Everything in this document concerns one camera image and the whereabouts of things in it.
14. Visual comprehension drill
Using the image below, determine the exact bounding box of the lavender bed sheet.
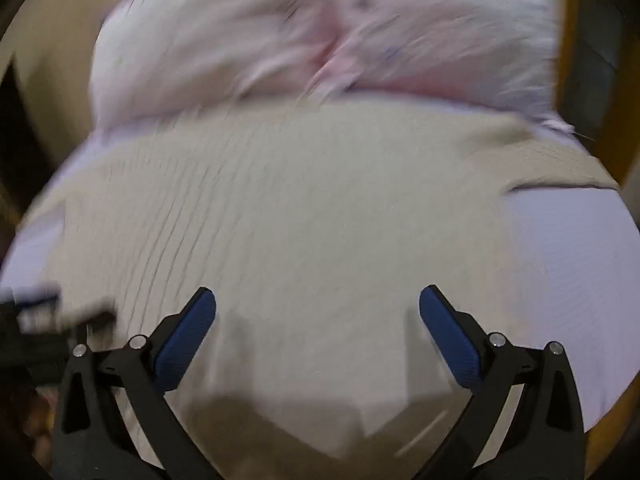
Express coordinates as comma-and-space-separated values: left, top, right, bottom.
0, 123, 640, 441

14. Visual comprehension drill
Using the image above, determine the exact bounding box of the pink floral pillow left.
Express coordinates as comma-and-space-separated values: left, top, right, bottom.
89, 0, 335, 131

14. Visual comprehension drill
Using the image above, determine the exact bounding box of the pink floral pillow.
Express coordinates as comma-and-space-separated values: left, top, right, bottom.
316, 0, 566, 129
89, 0, 335, 131

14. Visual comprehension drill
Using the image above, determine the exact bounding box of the pink floral pillow right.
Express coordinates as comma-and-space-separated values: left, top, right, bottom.
316, 0, 566, 129

